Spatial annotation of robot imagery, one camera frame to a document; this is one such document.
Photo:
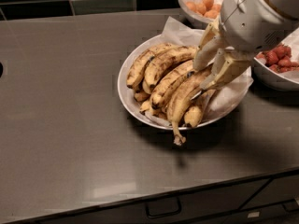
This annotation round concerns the dark drawer handle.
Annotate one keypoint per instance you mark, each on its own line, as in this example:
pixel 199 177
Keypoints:
pixel 166 207
pixel 291 206

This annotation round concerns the pile of red strawberries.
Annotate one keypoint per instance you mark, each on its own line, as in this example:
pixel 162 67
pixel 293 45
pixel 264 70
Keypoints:
pixel 278 59

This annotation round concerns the long spotted banana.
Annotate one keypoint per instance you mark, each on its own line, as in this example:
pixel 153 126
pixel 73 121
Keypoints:
pixel 182 99

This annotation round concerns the white banana bowl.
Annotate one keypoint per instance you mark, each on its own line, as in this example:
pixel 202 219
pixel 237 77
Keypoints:
pixel 127 95

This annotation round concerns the middle spotted banana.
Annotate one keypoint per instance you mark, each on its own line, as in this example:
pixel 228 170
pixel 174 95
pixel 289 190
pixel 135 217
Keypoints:
pixel 168 84

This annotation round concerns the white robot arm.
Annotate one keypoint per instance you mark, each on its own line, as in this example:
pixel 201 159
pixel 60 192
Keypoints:
pixel 242 29

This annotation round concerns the white paper liner under bananas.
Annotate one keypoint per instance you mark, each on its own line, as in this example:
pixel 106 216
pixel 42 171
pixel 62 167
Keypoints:
pixel 180 31

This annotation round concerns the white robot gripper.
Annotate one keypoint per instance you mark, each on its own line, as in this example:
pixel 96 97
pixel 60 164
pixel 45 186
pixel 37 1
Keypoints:
pixel 249 19

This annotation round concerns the far left spotted banana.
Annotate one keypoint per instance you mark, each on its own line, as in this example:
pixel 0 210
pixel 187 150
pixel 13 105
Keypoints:
pixel 137 69

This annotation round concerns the white bowl of strawberries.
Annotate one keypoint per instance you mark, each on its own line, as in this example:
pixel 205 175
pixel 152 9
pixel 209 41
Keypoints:
pixel 288 81

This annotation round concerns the dark right drawer handle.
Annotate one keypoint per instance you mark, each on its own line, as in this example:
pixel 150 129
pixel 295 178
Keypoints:
pixel 291 206

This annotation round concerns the right front spotted banana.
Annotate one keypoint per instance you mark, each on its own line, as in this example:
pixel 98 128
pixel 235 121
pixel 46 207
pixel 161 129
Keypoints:
pixel 196 111

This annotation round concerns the pile of orange apricots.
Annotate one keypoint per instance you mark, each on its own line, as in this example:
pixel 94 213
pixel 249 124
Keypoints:
pixel 206 8

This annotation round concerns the small hidden bottom banana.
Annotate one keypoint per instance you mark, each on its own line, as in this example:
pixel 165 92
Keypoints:
pixel 141 95

